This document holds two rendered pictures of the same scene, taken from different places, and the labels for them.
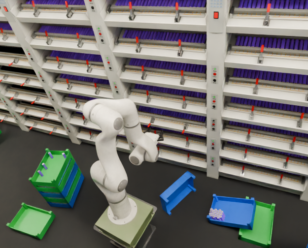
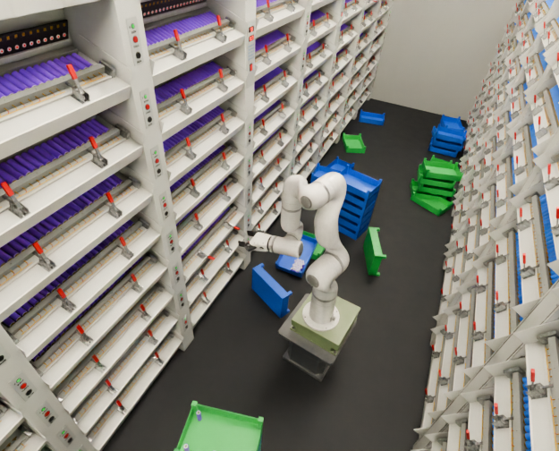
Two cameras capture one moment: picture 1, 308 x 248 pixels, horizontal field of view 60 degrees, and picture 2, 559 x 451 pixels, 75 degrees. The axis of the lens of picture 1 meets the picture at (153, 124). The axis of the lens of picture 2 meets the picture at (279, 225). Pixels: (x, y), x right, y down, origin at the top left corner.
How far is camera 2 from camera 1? 1.90 m
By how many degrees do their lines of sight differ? 68
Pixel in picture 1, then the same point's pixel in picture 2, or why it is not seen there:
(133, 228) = (342, 304)
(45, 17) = (52, 199)
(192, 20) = (232, 83)
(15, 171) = not seen: outside the picture
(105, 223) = (336, 333)
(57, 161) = (201, 436)
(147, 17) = (197, 102)
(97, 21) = (153, 141)
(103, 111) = (332, 176)
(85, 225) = (292, 422)
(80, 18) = (126, 154)
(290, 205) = not seen: hidden behind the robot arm
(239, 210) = not seen: hidden behind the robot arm
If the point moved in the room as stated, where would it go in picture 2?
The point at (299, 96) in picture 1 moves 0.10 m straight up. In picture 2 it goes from (278, 118) to (279, 103)
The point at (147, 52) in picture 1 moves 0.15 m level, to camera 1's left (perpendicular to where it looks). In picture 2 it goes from (200, 151) to (198, 170)
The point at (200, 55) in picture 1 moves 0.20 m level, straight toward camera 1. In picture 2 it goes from (236, 122) to (276, 127)
